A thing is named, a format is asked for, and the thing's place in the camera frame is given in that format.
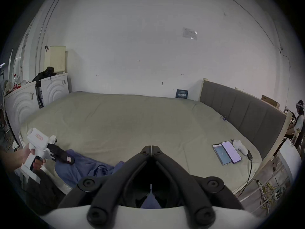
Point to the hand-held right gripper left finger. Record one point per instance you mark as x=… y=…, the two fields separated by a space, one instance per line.
x=112 y=175

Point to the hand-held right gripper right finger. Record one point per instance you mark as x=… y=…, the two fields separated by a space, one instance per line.
x=190 y=175

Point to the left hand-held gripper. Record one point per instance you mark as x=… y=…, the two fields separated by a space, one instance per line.
x=39 y=139

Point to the dark blue shirt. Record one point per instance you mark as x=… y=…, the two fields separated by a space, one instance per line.
x=78 y=166

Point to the person's left forearm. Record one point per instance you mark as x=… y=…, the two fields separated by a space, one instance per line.
x=7 y=160

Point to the person's left hand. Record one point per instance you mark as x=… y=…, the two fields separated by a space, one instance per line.
x=22 y=155

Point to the phone with pale screen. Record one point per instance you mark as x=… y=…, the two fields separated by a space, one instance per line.
x=221 y=155

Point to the person's body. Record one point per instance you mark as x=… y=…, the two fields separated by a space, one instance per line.
x=45 y=192

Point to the phone with purple screen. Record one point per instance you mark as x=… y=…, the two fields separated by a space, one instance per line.
x=231 y=151

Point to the white hand controller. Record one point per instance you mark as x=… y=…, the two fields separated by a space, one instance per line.
x=239 y=146

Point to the bed with beige sheet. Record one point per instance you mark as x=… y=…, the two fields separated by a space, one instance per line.
x=133 y=120

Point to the grey padded headboard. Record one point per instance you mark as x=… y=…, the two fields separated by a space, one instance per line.
x=247 y=118

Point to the small dark blue box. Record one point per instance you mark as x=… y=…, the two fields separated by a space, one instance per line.
x=182 y=94

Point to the black bag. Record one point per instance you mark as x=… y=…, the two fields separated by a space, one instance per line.
x=45 y=74

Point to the cream plastic box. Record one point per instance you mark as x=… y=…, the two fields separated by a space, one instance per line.
x=56 y=58

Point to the brown carton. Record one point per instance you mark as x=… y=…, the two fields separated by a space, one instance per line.
x=270 y=101

